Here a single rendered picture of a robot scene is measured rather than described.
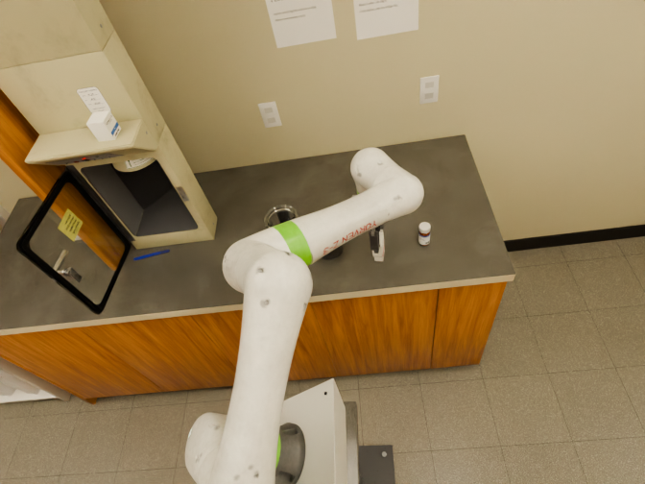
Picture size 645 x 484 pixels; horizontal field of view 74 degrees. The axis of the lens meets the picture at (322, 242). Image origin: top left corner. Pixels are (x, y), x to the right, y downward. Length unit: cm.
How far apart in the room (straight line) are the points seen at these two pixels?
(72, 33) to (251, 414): 97
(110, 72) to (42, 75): 18
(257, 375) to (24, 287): 139
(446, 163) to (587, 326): 122
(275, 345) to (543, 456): 170
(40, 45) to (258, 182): 91
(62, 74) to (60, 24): 14
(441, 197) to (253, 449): 115
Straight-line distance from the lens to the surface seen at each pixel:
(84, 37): 128
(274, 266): 74
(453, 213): 162
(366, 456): 220
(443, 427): 224
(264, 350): 77
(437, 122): 190
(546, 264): 273
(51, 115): 146
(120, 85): 132
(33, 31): 132
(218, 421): 103
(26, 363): 234
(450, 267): 148
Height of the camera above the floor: 217
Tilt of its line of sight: 52 degrees down
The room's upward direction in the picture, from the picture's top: 15 degrees counter-clockwise
